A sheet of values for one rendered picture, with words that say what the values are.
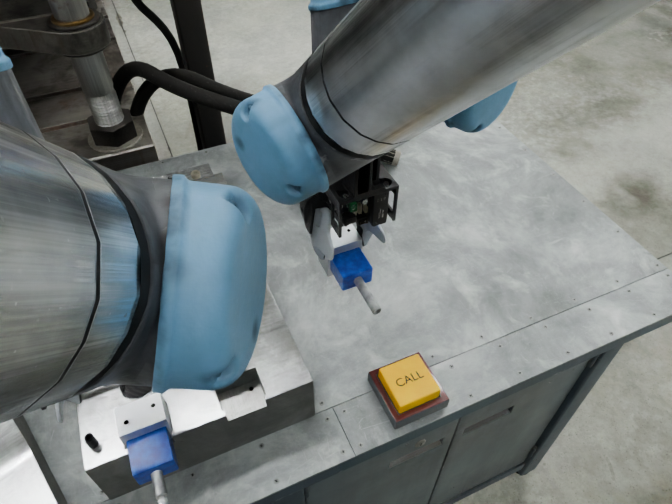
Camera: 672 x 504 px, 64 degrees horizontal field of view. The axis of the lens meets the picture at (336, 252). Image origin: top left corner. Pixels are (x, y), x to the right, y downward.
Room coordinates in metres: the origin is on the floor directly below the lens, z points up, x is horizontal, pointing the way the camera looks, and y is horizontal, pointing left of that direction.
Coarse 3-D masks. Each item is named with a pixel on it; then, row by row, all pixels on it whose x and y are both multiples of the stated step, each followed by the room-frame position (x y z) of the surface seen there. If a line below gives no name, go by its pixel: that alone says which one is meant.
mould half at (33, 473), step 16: (0, 432) 0.27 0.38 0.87; (16, 432) 0.27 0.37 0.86; (0, 448) 0.25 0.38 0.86; (16, 448) 0.25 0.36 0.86; (32, 448) 0.26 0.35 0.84; (0, 464) 0.23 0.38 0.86; (16, 464) 0.23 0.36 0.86; (32, 464) 0.23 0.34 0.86; (0, 480) 0.22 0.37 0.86; (16, 480) 0.22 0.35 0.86; (32, 480) 0.22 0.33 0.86; (48, 480) 0.22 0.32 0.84; (0, 496) 0.20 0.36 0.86; (16, 496) 0.20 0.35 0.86; (32, 496) 0.20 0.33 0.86; (48, 496) 0.20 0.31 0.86
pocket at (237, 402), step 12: (252, 372) 0.34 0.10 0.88; (240, 384) 0.33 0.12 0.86; (252, 384) 0.33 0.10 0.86; (228, 396) 0.31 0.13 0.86; (240, 396) 0.31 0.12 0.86; (252, 396) 0.31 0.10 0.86; (228, 408) 0.30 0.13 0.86; (240, 408) 0.30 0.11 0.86; (252, 408) 0.29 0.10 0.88; (228, 420) 0.28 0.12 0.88
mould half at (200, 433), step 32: (256, 352) 0.36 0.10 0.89; (288, 352) 0.36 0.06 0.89; (288, 384) 0.31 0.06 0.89; (96, 416) 0.27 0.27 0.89; (192, 416) 0.27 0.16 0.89; (224, 416) 0.27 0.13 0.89; (256, 416) 0.29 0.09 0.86; (288, 416) 0.30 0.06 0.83; (96, 448) 0.24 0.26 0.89; (192, 448) 0.26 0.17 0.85; (224, 448) 0.27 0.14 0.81; (96, 480) 0.21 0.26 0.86; (128, 480) 0.22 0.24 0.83
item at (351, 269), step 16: (352, 224) 0.52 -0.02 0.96; (336, 240) 0.49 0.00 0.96; (352, 240) 0.49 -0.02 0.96; (336, 256) 0.47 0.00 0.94; (352, 256) 0.47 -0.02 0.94; (336, 272) 0.45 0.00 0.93; (352, 272) 0.44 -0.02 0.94; (368, 272) 0.45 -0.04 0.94; (368, 288) 0.43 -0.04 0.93; (368, 304) 0.40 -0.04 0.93
